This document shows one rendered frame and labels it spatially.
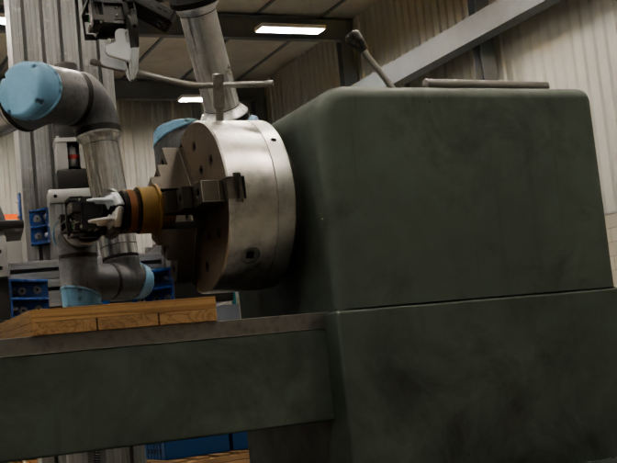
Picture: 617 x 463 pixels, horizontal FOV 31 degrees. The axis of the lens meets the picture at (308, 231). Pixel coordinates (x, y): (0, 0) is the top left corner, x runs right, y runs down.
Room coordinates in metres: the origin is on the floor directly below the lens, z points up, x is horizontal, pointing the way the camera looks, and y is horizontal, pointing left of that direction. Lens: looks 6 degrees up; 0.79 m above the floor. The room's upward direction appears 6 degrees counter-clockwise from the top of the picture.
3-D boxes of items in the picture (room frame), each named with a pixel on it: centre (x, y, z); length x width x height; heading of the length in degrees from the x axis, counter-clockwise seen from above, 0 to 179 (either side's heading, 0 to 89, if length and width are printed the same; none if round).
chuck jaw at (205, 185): (1.93, 0.18, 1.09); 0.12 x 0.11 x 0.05; 25
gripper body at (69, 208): (2.05, 0.40, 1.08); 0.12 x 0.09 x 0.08; 24
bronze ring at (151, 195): (1.99, 0.28, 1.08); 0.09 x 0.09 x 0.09; 25
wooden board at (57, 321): (1.94, 0.37, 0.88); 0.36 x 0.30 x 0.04; 25
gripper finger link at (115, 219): (1.95, 0.35, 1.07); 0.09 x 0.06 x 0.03; 24
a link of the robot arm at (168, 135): (2.71, 0.29, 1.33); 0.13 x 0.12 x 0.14; 77
